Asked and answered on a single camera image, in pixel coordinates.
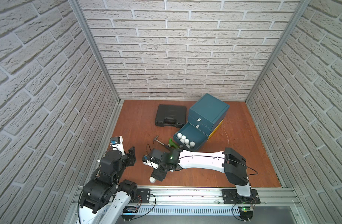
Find left controller board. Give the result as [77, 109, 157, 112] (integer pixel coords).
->
[122, 206, 138, 221]

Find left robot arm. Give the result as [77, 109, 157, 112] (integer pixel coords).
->
[77, 147, 137, 224]

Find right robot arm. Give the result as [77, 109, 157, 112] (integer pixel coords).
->
[142, 148, 252, 198]

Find right controller board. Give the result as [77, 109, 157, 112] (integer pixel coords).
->
[239, 207, 254, 221]

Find black plastic tool case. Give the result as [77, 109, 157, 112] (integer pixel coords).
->
[155, 104, 187, 128]

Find small claw hammer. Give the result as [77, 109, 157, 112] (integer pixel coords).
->
[153, 135, 171, 151]

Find aluminium front rail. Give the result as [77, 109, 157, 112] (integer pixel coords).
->
[140, 186, 301, 208]

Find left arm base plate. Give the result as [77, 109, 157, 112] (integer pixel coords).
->
[132, 188, 151, 204]

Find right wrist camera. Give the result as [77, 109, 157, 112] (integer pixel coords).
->
[142, 155, 159, 169]

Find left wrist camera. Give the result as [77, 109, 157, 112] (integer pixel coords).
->
[108, 136, 125, 155]

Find controller board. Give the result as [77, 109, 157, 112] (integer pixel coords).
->
[122, 206, 138, 221]
[239, 207, 254, 221]

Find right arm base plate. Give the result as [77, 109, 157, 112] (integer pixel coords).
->
[221, 189, 261, 205]

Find teal drawer cabinet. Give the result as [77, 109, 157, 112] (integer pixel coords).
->
[188, 93, 230, 138]

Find green plastic faucet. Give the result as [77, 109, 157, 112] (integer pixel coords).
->
[168, 138, 179, 148]

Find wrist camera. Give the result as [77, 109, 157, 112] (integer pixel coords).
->
[142, 155, 159, 169]
[108, 136, 125, 155]

